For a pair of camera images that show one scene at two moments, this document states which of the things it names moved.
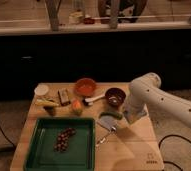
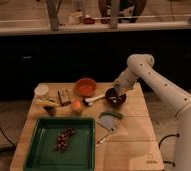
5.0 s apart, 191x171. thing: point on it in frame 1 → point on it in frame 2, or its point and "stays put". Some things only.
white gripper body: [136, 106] → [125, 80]
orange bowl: [85, 87] stays put
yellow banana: [45, 102] stays put
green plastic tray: [80, 151] stays put
